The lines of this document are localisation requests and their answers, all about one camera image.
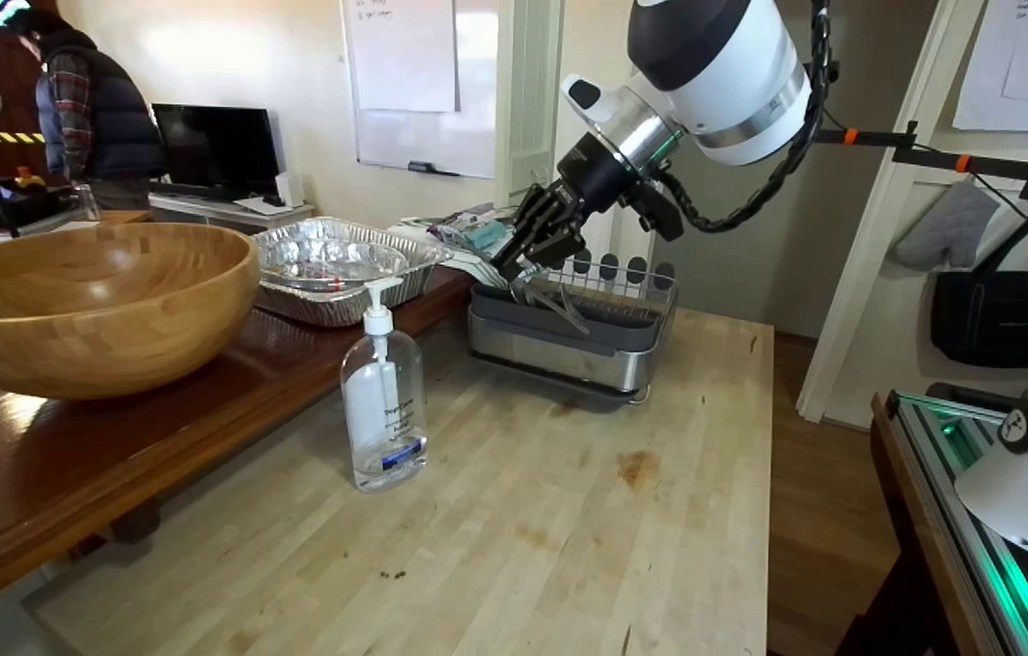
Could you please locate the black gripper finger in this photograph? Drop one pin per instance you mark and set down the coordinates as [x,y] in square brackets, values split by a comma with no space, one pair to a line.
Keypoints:
[560,247]
[524,239]

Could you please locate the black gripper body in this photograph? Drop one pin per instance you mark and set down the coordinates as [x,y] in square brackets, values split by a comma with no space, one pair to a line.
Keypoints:
[588,184]

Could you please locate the grey striped dish towel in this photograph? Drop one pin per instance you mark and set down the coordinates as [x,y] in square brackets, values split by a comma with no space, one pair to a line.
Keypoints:
[465,243]

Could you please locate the dark cutlery caddy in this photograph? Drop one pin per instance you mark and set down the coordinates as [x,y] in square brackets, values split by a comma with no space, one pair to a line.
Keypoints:
[572,331]

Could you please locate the aluminium foil tray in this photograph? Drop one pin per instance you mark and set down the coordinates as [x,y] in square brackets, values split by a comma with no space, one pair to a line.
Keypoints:
[392,259]

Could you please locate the foil pan with printed label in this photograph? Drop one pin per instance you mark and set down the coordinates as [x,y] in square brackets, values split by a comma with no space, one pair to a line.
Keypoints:
[324,255]

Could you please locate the clear hand sanitizer pump bottle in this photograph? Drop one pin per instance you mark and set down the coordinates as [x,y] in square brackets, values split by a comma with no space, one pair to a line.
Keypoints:
[385,401]

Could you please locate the black computer monitor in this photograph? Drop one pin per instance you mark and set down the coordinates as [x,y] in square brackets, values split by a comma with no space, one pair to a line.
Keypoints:
[216,148]

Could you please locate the grey oven mitt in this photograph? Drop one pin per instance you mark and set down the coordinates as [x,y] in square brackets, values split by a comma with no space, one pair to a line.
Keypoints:
[945,222]

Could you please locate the black hanging bag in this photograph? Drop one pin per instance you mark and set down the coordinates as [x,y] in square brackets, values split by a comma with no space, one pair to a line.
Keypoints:
[1006,314]

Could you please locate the large wooden bowl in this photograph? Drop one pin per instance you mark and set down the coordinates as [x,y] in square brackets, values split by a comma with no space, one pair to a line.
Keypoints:
[87,310]

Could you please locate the person in dark jacket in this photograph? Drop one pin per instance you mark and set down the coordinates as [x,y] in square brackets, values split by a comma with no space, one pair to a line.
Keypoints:
[98,111]

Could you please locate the aluminium robot mounting stand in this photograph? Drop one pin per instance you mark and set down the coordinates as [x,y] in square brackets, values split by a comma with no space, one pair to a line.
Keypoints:
[927,533]

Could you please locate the dark brown wooden table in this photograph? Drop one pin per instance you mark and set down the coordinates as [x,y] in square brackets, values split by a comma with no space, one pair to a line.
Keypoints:
[76,474]

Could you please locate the wall whiteboard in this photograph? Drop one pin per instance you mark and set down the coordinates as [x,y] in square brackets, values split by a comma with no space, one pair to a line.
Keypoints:
[415,85]

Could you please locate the black camera boom with orange clamps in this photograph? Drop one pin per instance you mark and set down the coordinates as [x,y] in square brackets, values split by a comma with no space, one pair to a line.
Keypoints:
[937,156]

